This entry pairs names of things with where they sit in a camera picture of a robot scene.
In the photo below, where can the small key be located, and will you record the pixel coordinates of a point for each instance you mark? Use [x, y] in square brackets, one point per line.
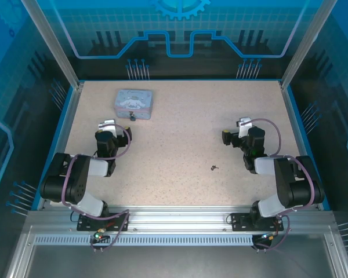
[214, 167]

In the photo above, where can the pale blue cartoon tin box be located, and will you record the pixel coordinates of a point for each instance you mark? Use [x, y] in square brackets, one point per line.
[133, 101]

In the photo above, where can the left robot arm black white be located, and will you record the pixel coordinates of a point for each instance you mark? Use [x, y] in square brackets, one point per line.
[95, 168]

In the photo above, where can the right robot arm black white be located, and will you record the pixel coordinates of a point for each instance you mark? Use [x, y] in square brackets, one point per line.
[264, 166]

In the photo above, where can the small circuit board with LED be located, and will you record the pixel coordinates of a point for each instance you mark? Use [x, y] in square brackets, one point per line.
[266, 237]
[98, 236]

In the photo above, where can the grey metal front tray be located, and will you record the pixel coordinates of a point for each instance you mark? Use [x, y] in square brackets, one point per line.
[177, 260]

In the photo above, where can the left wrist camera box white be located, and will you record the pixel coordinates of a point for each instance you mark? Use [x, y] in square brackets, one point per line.
[107, 124]

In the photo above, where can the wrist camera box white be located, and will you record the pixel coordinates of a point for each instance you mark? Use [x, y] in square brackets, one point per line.
[107, 124]
[245, 121]

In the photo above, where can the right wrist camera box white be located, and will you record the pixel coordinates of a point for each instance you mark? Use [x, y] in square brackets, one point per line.
[245, 121]

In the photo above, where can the aluminium side rail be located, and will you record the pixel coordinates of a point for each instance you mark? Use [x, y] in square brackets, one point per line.
[300, 139]
[61, 142]

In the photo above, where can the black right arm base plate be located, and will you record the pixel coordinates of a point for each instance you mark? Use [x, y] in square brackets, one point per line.
[237, 221]

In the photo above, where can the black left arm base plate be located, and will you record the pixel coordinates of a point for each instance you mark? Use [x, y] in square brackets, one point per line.
[87, 224]

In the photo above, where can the aluminium front rail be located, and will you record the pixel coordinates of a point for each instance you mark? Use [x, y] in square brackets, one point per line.
[177, 217]

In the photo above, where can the aluminium frame post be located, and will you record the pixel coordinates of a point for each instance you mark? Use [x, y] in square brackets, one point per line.
[303, 43]
[55, 43]

